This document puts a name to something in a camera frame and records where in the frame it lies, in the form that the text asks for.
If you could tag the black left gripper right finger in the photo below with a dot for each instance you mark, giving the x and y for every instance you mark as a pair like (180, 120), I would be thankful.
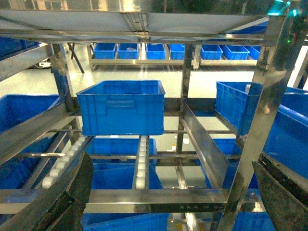
(284, 194)

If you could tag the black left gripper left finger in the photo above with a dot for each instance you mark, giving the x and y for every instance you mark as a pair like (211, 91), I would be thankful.
(59, 208)

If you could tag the large blue plastic crate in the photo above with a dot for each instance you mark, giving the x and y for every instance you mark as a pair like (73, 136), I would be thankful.
(288, 138)

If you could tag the white roller track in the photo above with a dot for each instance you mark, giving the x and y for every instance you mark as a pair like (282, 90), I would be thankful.
(63, 163)

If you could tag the blue crate behind large crate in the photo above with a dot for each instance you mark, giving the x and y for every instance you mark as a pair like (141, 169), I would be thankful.
(237, 103)

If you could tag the blue crate on left rack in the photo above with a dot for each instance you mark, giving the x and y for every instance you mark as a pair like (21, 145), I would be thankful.
(123, 107)

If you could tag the steel rack upright post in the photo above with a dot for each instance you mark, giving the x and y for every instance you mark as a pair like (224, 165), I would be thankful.
(280, 49)

